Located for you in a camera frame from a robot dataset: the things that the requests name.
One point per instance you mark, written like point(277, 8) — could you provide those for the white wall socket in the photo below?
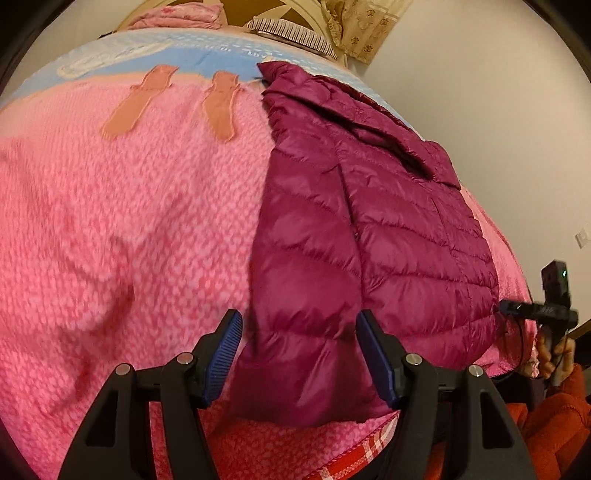
point(582, 239)

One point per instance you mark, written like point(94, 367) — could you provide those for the magenta puffer jacket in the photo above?
point(369, 258)

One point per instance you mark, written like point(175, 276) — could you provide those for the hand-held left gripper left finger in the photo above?
point(226, 350)

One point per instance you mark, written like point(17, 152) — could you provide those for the pink and blue printed blanket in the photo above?
point(115, 230)

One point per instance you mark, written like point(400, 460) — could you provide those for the red plaid bedsheet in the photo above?
point(355, 454)

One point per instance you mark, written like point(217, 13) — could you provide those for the folded pink quilt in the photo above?
point(173, 16)

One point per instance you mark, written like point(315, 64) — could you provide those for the striped pillow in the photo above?
point(291, 34)

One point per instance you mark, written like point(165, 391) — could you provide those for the person's right hand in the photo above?
point(547, 357)

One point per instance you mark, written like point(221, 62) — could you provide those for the cream wooden headboard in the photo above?
point(258, 11)

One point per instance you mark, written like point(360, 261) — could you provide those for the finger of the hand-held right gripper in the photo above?
point(516, 307)

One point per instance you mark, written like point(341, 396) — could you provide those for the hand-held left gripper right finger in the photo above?
point(376, 355)

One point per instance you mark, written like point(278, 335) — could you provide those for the beige patterned curtain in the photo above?
point(360, 25)

